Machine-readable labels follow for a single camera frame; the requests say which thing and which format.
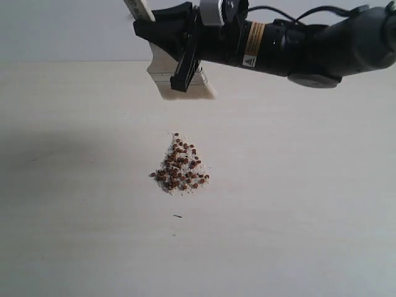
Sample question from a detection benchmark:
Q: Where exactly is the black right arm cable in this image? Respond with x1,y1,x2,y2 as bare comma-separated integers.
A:
247,4,366,25

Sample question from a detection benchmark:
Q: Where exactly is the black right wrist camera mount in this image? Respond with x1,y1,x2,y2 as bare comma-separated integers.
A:
221,0,249,25

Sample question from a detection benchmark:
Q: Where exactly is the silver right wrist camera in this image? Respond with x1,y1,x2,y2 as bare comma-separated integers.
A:
199,0,225,27

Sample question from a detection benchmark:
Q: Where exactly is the white wooden paint brush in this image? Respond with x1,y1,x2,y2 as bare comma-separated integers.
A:
125,1,224,100

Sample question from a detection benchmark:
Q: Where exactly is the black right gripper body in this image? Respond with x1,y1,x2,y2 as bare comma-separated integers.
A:
170,6,246,92

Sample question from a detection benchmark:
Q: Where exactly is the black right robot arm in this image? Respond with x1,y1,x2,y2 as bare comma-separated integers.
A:
126,1,395,92

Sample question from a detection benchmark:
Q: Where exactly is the brown beans and crumbs pile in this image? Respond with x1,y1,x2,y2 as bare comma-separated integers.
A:
149,132,211,195

